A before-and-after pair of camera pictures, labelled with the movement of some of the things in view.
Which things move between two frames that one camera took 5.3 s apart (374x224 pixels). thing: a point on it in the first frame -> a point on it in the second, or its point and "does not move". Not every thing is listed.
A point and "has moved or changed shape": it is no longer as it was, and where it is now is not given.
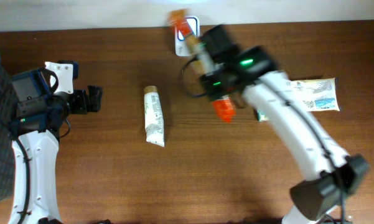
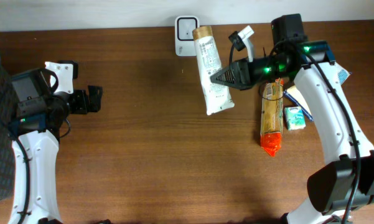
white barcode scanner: x=181 y=40 does not move
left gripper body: x=78 y=102 does not move
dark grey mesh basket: x=2 y=110 does not move
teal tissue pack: x=261 y=115 has moved or changed shape
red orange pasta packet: x=202 y=58 -> x=271 y=114
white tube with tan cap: x=154 y=119 -> x=216 y=96
